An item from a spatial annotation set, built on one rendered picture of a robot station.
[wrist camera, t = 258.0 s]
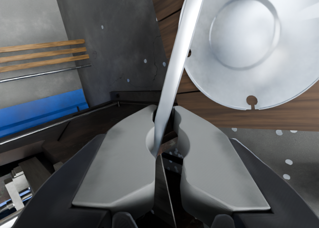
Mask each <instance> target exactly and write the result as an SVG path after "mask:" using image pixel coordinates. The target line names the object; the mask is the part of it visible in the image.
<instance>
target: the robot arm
mask: <svg viewBox="0 0 319 228"><path fill-rule="evenodd" d="M157 109H158V106H156V105H153V104H152V105H149V106H147V107H145V108H143V109H141V110H139V111H137V112H136V113H134V114H132V115H130V116H128V117H126V118H124V119H123V120H121V121H120V122H118V123H117V124H115V125H114V126H113V127H111V128H110V129H109V130H108V131H107V132H106V133H105V134H98V135H96V136H95V137H94V138H93V139H92V140H91V141H89V142H88V143H87V144H86V145H85V146H84V147H83V148H81V149H80V150H79V151H78V152H77V153H76V154H74V155H73V156H72V157H71V158H70V159H69V160H67V161H66V162H65V163H64V164H63V165H62V166H61V167H59V168H58V169H57V170H56V171H55V172H54V173H53V174H52V175H51V176H50V177H49V178H48V179H47V180H46V181H45V182H44V183H43V184H42V185H41V186H40V187H39V189H38V190H37V191H36V192H35V193H34V195H33V196H32V197H31V198H30V200H29V201H28V202H27V204H26V205H25V207H24V208H23V210H22V211H21V213H20V214H19V215H18V217H17V219H16V220H15V222H14V224H13V225H12V227H11V228H138V227H137V225H136V223H135V220H136V219H138V218H139V217H141V216H142V215H144V214H146V213H147V212H149V211H150V210H151V209H152V208H153V205H154V191H155V162H156V160H155V157H154V156H153V155H152V154H151V151H152V150H153V149H154V128H155V124H154V121H155V117H156V113H157ZM170 125H171V129H173V130H174V131H175V132H176V133H177V135H178V143H177V150H178V151H179V152H180V153H181V154H182V156H183V158H184V159H183V166H182V173H181V180H180V194H181V202H182V207H183V209H184V210H185V211H186V212H187V213H189V214H190V215H192V216H193V217H195V219H198V220H200V221H202V222H203V225H204V228H319V217H318V216H317V214H316V213H315V212H314V211H313V209H312V208H311V207H310V206H309V205H308V203H307V202H306V201H305V200H304V199H303V198H302V197H301V196H300V195H299V194H298V193H297V192H296V191H295V190H294V189H293V188H292V187H291V186H290V185H289V184H288V183H287V182H286V181H285V180H284V179H283V178H282V177H280V176H279V175H278V174H277V173H276V172H275V171H274V170H273V169H271V168H270V167H269V166H268V165H267V164H265V163H264V162H263V161H262V160H261V159H260V158H258V157H257V156H256V155H255V154H254V153H252V152H251V151H250V150H249V149H248V148H247V147H245V146H244V145H243V144H242V143H241V142H239V141H238V140H237V139H236V138H229V137H228V136H226V135H225V134H224V133H223V132H222V131H221V130H219V129H218V128H217V127H215V126H214V125H213V124H211V123H210V122H208V121H206V120H205V119H203V118H201V117H199V116H198V115H196V114H194V113H192V112H190V111H189V110H187V109H185V108H183V107H181V106H175V107H172V110H171V113H170Z"/></svg>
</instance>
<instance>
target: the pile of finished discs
mask: <svg viewBox="0 0 319 228"><path fill-rule="evenodd" d="M190 50H191V56H190V57H187V60H186V63H185V66H184V67H185V70H186V72H187V74H188V76H189V77H190V79H191V80H192V82H193V83H194V84H195V86H196V87H197V88H198V89H199V90H200V91H201V92H202V93H203V94H205V95H206V96H207V97H208V98H210V99H211V100H213V101H215V102H217V103H219V104H221V105H223V106H226V107H229V108H233V109H240V110H246V109H251V105H248V103H247V102H246V98H247V97H248V96H249V95H253V96H255V97H256V98H257V100H258V102H257V104H256V105H254V106H255V109H259V110H260V109H268V108H272V107H275V106H278V105H281V104H284V103H286V102H288V101H290V100H292V99H294V98H296V97H297V96H299V95H301V94H302V93H304V92H305V91H306V90H307V89H309V88H310V87H311V86H312V85H313V84H314V83H316V82H317V81H318V80H319V0H204V2H203V5H202V8H201V12H200V15H199V18H198V22H197V26H196V29H195V32H194V36H193V39H192V42H191V46H190Z"/></svg>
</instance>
